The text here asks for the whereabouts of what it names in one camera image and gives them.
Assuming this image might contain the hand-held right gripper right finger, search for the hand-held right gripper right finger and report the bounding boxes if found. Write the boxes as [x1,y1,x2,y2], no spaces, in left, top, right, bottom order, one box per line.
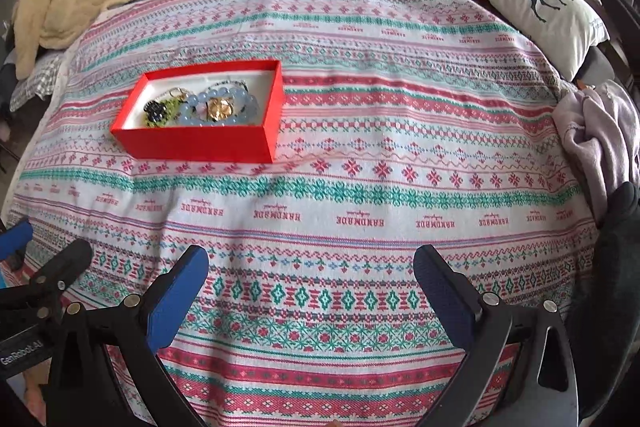
[413,244,583,427]

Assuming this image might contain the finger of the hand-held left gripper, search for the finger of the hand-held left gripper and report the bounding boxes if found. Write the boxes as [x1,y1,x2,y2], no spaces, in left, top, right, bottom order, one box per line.
[0,238,94,323]
[0,218,34,272]

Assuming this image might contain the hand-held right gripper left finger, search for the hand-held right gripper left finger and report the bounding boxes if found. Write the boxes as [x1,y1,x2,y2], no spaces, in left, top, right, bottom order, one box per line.
[45,244,211,427]

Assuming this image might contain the red cardboard box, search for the red cardboard box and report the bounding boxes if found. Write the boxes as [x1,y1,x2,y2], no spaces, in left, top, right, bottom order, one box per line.
[110,59,286,164]

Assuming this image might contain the blue bead bracelet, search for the blue bead bracelet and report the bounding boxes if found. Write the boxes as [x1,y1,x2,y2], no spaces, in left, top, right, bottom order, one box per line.
[178,87,262,128]

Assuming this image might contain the green bead bracelet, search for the green bead bracelet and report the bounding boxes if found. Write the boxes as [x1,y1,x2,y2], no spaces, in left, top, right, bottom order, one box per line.
[142,98,182,128]

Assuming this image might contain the gold flower brooch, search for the gold flower brooch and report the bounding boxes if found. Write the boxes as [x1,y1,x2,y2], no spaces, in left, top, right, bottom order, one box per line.
[207,97,236,121]

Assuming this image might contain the grey checked sheet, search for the grey checked sheet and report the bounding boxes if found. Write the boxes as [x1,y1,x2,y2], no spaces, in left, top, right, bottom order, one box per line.
[9,51,69,112]

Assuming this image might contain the dark cloth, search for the dark cloth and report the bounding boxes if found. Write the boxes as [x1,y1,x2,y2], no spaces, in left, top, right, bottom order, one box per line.
[564,182,640,419]

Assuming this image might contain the patterned printed blanket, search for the patterned printed blanket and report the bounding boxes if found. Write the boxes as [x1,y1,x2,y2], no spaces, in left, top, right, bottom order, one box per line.
[7,0,608,427]

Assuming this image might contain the lilac cloth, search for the lilac cloth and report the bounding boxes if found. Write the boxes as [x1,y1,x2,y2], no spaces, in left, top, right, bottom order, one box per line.
[552,80,640,228]

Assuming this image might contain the deer print pillow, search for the deer print pillow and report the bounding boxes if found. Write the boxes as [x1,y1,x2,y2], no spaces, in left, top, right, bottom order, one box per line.
[471,0,611,82]

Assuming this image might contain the black chair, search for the black chair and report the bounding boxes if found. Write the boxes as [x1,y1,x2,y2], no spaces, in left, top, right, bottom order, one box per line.
[593,0,640,94]

